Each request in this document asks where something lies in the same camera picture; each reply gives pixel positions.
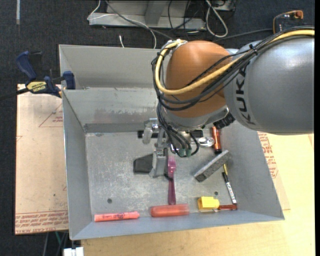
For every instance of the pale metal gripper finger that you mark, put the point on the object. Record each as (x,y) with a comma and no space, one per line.
(159,165)
(147,133)

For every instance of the black long bar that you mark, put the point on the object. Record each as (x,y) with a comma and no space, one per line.
(140,134)

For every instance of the black wedge block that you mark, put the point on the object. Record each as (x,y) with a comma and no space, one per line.
(142,165)

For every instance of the purple plastic fork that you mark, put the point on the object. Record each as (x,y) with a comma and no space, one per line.
(171,185)

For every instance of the orange metallic cylinder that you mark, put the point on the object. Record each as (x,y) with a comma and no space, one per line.
(216,140)

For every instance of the grey metal bin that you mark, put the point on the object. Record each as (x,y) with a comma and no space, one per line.
(120,175)

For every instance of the grey sponge block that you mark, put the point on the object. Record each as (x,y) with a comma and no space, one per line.
(212,166)

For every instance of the orange-red translucent tube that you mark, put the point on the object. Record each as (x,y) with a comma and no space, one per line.
(170,210)

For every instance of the yellow pen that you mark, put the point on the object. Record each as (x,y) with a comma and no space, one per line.
(225,168)

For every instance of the yellow block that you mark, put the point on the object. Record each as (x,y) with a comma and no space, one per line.
(207,202)

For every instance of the orange highlighter pen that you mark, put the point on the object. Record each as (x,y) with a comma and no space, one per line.
(116,216)

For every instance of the black marker with white label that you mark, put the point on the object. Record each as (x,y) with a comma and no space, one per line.
(230,188)

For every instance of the red-brown flat block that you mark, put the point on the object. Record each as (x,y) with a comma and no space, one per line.
(227,207)

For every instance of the brown cardboard board, red print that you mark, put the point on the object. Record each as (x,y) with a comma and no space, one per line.
(40,162)

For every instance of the black cylinder on white bracket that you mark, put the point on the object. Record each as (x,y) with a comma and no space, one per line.
(225,121)

